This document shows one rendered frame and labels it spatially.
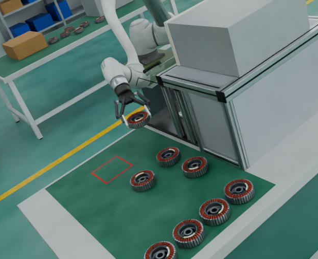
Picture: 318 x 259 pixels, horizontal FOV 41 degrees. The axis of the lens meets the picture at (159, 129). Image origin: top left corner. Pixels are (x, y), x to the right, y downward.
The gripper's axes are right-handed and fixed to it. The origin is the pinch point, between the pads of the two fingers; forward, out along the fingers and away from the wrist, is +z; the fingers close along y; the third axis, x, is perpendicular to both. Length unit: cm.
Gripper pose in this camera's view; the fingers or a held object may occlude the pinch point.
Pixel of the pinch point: (138, 118)
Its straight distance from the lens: 202.1
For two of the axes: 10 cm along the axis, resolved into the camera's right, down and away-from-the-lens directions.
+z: 4.2, 7.5, -5.2
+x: -1.2, -5.2, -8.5
